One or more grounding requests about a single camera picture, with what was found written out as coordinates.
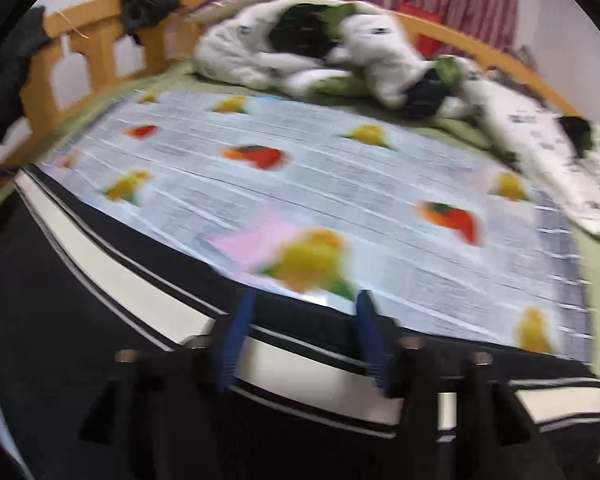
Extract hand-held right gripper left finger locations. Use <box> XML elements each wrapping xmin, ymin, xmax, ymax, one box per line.
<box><xmin>79</xmin><ymin>289</ymin><xmax>258</xmax><ymax>480</ymax></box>

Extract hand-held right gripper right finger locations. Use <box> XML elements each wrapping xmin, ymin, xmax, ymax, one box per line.
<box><xmin>356</xmin><ymin>289</ymin><xmax>566</xmax><ymax>480</ymax></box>

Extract black pants with white waistband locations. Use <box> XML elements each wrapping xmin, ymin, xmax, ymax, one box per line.
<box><xmin>0</xmin><ymin>164</ymin><xmax>600</xmax><ymax>480</ymax></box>

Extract fruit print plastic tablecloth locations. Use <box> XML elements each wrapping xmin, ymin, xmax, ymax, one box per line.
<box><xmin>39</xmin><ymin>87</ymin><xmax>600</xmax><ymax>367</ymax></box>

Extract green bed sheet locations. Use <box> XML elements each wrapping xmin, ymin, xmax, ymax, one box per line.
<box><xmin>25</xmin><ymin>57</ymin><xmax>600</xmax><ymax>378</ymax></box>

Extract white floral fleece blanket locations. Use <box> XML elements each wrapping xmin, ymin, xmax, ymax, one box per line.
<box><xmin>194</xmin><ymin>0</ymin><xmax>600</xmax><ymax>239</ymax></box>

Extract red cloth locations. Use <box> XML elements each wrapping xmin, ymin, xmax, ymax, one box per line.
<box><xmin>394</xmin><ymin>0</ymin><xmax>447</xmax><ymax>57</ymax></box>

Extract dark grey hanging garment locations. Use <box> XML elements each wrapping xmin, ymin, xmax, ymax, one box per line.
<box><xmin>114</xmin><ymin>0</ymin><xmax>183</xmax><ymax>45</ymax></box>

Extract black hanging garment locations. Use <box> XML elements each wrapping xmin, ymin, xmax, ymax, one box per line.
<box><xmin>0</xmin><ymin>5</ymin><xmax>55</xmax><ymax>147</ymax></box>

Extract wooden bed frame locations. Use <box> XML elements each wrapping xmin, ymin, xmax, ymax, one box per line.
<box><xmin>0</xmin><ymin>0</ymin><xmax>600</xmax><ymax>217</ymax></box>

